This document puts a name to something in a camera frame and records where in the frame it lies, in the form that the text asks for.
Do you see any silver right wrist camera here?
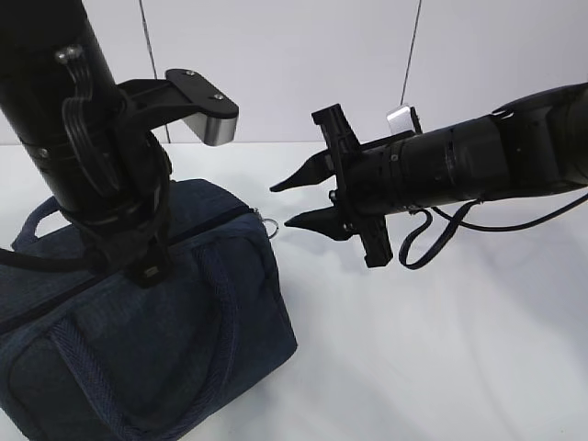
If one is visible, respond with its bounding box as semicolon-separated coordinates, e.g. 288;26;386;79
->
387;105;423;135

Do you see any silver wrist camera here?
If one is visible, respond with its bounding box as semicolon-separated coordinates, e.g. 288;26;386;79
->
387;105;423;135
119;69;239;146

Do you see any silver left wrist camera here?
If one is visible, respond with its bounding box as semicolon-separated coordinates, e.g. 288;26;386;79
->
119;69;239;146

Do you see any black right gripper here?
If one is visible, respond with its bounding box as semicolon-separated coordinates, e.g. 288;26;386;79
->
270;104;400;267

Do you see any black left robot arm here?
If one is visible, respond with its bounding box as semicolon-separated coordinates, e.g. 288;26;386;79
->
1;1;171;288

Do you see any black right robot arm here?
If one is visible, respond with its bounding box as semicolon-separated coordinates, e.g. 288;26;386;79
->
275;84;587;270

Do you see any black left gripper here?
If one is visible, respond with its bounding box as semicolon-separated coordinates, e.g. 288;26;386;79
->
62;132;172;289

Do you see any navy blue lunch bag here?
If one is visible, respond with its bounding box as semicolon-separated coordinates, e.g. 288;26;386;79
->
1;179;298;440

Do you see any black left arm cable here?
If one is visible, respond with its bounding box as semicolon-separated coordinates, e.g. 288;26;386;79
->
54;45;130;198

